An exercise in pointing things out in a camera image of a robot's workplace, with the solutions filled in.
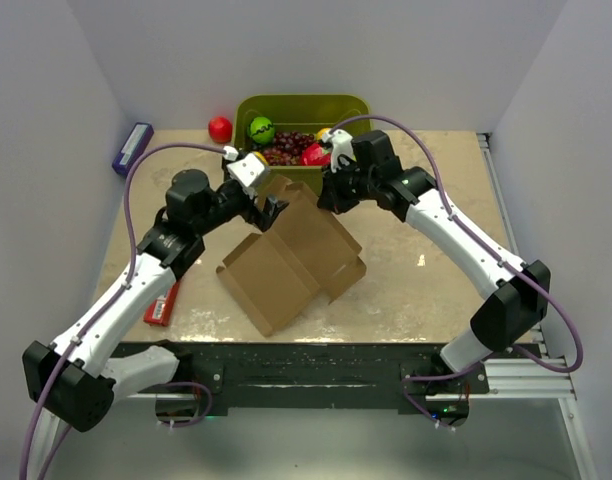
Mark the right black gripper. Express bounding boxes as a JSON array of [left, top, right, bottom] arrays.
[[319, 156, 378, 215]]

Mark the brown cardboard box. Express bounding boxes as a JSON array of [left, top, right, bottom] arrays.
[[216, 176, 367, 337]]

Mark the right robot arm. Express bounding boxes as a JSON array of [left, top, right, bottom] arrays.
[[318, 129, 551, 393]]

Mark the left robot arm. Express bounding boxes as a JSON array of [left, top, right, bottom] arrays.
[[22, 160, 286, 432]]

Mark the red flat box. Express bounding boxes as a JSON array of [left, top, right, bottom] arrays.
[[143, 282, 180, 327]]

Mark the purple flat box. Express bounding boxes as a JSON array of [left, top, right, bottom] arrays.
[[111, 122, 154, 177]]

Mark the red dragon fruit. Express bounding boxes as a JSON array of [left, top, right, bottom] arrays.
[[300, 143, 331, 167]]

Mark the yellow lemon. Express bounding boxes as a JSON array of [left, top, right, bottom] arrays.
[[316, 128, 332, 143]]

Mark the small yellow fruit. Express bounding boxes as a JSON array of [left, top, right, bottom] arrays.
[[251, 151, 268, 164]]

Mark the purple grape bunch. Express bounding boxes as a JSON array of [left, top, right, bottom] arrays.
[[261, 131, 315, 166]]

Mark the green plastic bin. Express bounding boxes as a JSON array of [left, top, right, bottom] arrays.
[[232, 93, 373, 194]]

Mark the green striped ball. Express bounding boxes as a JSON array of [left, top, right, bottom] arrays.
[[247, 116, 275, 145]]

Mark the red apple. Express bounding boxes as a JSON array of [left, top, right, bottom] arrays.
[[208, 116, 233, 144]]

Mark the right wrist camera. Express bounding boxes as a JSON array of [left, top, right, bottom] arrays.
[[322, 129, 354, 173]]

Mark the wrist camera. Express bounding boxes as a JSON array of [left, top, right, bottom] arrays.
[[222, 146, 270, 198], [322, 129, 354, 173]]

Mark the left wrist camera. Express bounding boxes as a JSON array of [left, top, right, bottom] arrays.
[[222, 146, 270, 198]]

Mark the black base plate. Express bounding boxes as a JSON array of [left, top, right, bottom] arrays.
[[146, 340, 511, 419]]

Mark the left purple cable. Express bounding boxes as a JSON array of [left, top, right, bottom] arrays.
[[18, 142, 237, 480]]

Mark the purple cable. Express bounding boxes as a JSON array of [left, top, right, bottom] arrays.
[[330, 114, 585, 431], [18, 142, 237, 480]]

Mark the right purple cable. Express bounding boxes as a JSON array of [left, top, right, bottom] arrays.
[[330, 114, 585, 431]]

